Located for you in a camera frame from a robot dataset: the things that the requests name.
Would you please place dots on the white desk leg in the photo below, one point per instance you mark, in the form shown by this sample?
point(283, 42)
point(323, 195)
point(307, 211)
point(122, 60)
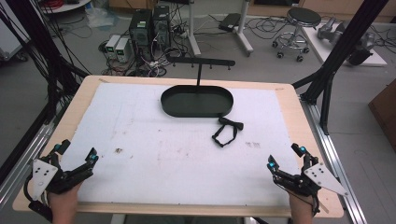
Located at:
point(243, 28)
point(193, 28)

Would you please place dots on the white platform board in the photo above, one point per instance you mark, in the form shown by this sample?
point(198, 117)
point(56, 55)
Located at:
point(323, 51)

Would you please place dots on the flat black box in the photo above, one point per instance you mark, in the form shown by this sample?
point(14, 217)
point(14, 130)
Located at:
point(229, 21)

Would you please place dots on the aluminium rail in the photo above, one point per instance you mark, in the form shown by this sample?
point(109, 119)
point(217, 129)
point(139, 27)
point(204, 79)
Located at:
point(325, 143)
point(34, 141)

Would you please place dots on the black metal frame stand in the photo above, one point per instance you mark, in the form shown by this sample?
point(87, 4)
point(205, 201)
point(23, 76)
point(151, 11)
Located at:
point(351, 37)
point(34, 34)

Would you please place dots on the brown wooden box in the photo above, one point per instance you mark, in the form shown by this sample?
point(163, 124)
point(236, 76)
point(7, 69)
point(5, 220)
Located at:
point(386, 112)

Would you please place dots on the person's right hand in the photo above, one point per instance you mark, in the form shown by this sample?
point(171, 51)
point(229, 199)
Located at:
point(300, 203)

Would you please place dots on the person's left hand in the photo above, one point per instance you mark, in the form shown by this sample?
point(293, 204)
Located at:
point(64, 200)

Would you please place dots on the black round stool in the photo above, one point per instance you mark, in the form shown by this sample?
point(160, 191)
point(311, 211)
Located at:
point(303, 16)

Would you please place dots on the clear plastic bag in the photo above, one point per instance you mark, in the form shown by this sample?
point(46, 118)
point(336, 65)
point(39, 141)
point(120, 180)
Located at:
point(99, 17)

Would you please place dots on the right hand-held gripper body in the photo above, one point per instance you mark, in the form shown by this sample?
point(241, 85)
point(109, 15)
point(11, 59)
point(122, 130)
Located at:
point(311, 179)

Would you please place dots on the grey cart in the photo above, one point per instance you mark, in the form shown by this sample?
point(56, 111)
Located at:
point(11, 43)

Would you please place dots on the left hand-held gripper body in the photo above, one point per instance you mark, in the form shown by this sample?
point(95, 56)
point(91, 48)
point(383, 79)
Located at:
point(43, 177)

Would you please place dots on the grey and black robot part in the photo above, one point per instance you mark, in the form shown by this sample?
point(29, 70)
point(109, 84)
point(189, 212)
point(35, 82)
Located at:
point(362, 48)

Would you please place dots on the white table mat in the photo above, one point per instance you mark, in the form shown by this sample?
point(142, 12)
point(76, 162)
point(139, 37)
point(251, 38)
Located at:
point(155, 130)

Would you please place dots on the white power supply unit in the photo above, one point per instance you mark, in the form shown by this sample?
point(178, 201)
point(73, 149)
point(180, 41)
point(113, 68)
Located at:
point(112, 45)
point(122, 49)

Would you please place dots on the black computer tower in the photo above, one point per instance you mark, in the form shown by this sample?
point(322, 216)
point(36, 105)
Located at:
point(162, 25)
point(140, 31)

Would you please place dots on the round white table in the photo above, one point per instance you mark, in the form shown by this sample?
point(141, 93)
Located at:
point(67, 5)

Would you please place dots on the black stand with oval tray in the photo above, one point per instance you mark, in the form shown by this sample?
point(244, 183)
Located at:
point(196, 101)

